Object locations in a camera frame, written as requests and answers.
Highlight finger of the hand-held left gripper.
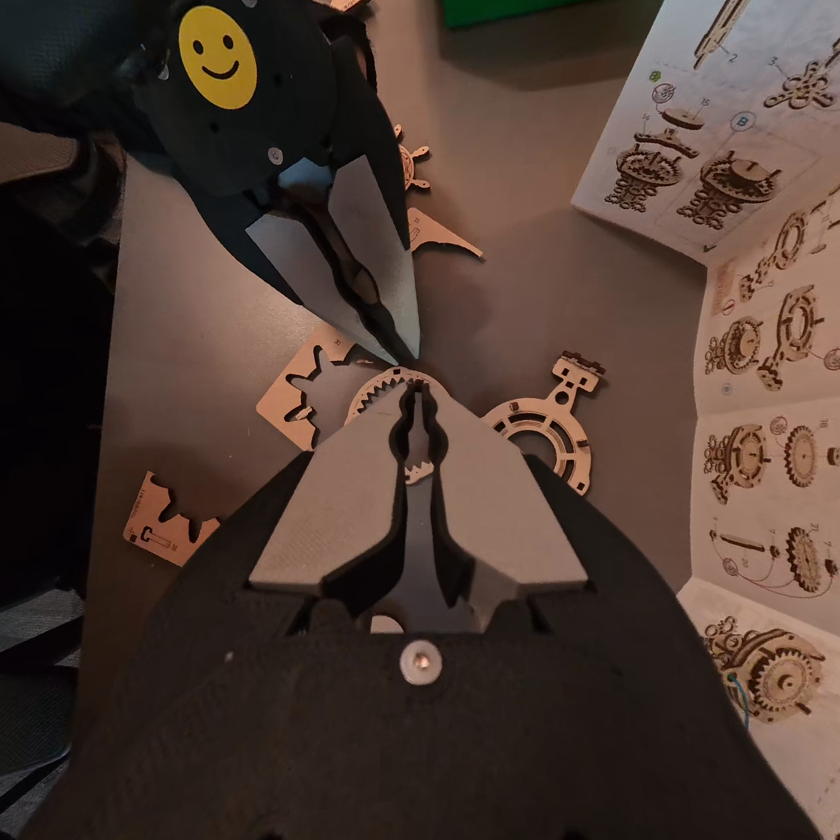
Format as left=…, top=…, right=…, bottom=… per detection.
left=279, top=157, right=422, bottom=360
left=245, top=211, right=400, bottom=366

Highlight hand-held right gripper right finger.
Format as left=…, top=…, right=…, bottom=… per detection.
left=420, top=382, right=593, bottom=632

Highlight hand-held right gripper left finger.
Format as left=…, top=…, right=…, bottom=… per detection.
left=248, top=381, right=424, bottom=618

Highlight wooden ring gear teeth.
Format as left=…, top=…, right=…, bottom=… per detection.
left=343, top=366, right=460, bottom=487

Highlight curved wooden scrap piece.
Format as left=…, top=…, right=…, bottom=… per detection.
left=406, top=206, right=485, bottom=262

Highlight wooden ship wheel part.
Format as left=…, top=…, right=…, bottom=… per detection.
left=394, top=125, right=433, bottom=194

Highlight wooden scrap sheet gear cutout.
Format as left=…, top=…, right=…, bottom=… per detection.
left=256, top=325, right=368, bottom=450

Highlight large wooden part sheet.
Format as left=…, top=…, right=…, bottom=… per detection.
left=122, top=470, right=222, bottom=567

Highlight green box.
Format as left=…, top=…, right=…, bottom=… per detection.
left=443, top=0, right=664, bottom=30

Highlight blue thread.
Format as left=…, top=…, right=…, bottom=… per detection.
left=727, top=675, right=754, bottom=731

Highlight folded paper instruction sheet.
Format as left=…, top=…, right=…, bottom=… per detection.
left=570, top=0, right=840, bottom=840

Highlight round wooden frame with handle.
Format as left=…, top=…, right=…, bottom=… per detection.
left=482, top=351, right=606, bottom=496

